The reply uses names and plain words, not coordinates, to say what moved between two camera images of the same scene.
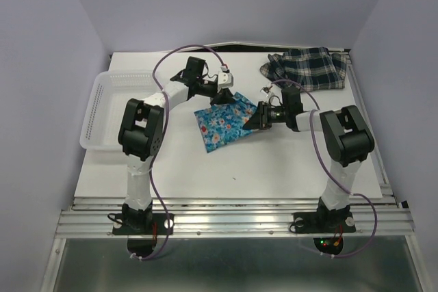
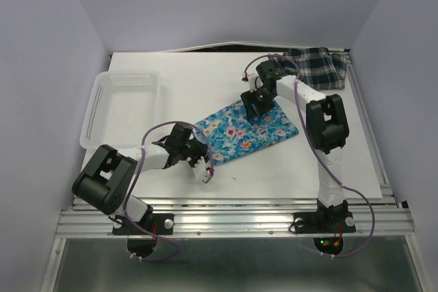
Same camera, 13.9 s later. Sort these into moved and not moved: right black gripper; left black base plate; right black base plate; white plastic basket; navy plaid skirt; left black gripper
Moved: right black gripper; left black gripper
Not moved: white plastic basket; right black base plate; navy plaid skirt; left black base plate
